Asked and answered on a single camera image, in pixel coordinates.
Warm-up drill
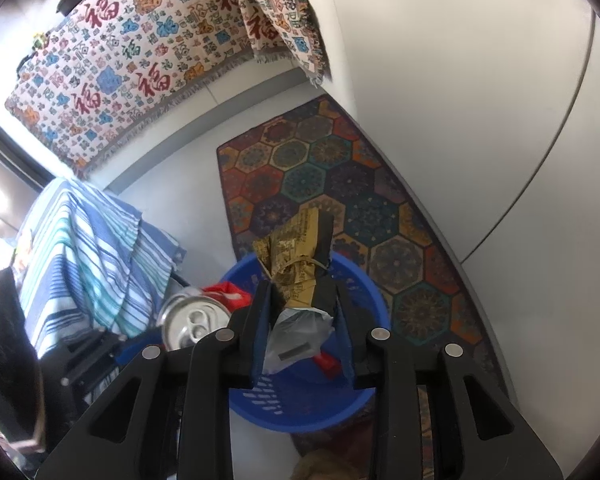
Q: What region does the blue striped tablecloth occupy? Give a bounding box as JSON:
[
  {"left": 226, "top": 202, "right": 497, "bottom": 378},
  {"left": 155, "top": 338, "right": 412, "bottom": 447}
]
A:
[{"left": 17, "top": 177, "right": 187, "bottom": 358}]

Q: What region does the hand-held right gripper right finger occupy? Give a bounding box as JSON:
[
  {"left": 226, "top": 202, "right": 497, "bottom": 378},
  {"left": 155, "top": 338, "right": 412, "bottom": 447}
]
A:
[{"left": 331, "top": 280, "right": 565, "bottom": 480}]

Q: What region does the small printed blanket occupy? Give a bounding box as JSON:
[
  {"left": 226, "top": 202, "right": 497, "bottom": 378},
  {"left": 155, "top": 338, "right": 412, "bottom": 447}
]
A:
[{"left": 225, "top": 0, "right": 331, "bottom": 86}]

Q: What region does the large printed blanket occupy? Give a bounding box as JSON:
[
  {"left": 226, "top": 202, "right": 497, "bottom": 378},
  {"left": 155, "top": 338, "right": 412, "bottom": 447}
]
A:
[{"left": 4, "top": 0, "right": 253, "bottom": 181}]

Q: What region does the hexagon patterned rug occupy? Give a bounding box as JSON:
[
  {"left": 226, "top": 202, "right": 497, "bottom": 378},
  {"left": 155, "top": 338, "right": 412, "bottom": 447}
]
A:
[{"left": 216, "top": 94, "right": 511, "bottom": 480}]

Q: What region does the blue plastic basket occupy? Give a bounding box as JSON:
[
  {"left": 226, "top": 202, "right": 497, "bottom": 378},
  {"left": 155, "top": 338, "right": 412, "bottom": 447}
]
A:
[{"left": 220, "top": 252, "right": 392, "bottom": 434}]

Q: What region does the gold and black snack wrapper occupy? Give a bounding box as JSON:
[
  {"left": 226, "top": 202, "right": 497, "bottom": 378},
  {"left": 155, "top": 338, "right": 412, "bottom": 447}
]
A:
[{"left": 252, "top": 210, "right": 337, "bottom": 322}]

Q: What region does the grey plastic bag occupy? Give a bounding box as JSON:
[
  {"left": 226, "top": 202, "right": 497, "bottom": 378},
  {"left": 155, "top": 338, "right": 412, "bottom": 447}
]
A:
[{"left": 262, "top": 306, "right": 334, "bottom": 376}]

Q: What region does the silver drink can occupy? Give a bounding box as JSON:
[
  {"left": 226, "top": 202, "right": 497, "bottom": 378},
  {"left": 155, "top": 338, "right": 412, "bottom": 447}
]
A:
[{"left": 161, "top": 287, "right": 233, "bottom": 354}]

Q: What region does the black sliding door frame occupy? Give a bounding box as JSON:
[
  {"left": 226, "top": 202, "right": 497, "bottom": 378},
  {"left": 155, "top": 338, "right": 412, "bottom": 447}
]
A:
[{"left": 0, "top": 102, "right": 56, "bottom": 198}]

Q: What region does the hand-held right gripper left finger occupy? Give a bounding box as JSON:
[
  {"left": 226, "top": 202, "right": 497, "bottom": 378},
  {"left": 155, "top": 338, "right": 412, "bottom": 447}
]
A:
[{"left": 35, "top": 281, "right": 274, "bottom": 480}]

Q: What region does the red plastic wrapper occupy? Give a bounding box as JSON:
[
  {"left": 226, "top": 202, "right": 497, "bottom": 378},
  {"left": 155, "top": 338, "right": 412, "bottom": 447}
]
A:
[{"left": 202, "top": 282, "right": 253, "bottom": 312}]

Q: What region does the small red packet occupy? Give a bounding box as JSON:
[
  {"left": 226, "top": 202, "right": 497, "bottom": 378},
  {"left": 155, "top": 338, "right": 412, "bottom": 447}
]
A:
[{"left": 312, "top": 350, "right": 344, "bottom": 382}]

